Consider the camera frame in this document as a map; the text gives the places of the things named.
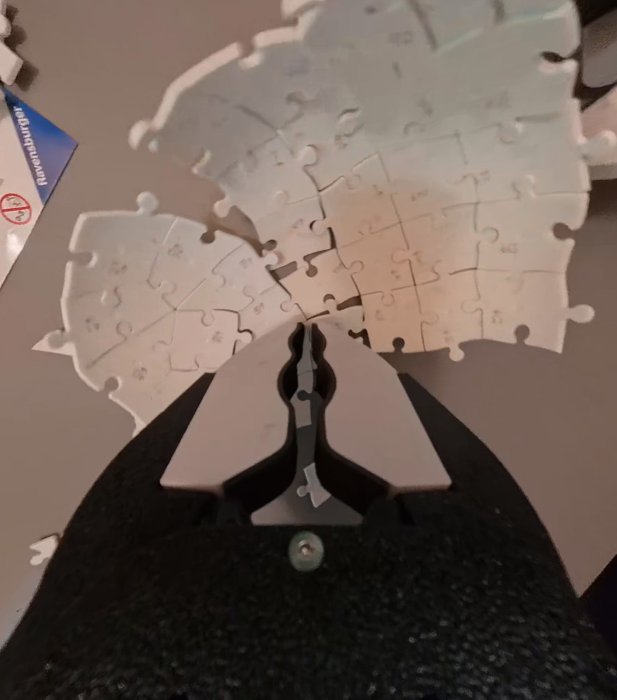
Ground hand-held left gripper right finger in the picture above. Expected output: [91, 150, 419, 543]
[308, 323, 453, 495]

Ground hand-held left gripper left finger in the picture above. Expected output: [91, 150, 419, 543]
[159, 322, 309, 495]

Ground partly built puzzle ball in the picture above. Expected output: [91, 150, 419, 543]
[31, 0, 617, 438]

